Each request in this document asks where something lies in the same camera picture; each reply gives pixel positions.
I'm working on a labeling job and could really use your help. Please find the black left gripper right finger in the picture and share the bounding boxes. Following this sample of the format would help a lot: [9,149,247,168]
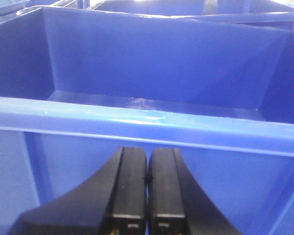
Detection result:
[148,148,240,235]

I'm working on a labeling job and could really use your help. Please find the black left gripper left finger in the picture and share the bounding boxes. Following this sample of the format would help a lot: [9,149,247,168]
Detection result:
[8,146,147,235]

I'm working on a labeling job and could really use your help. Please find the large blue plastic bin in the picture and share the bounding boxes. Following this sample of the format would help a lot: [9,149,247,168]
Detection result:
[0,6,294,235]

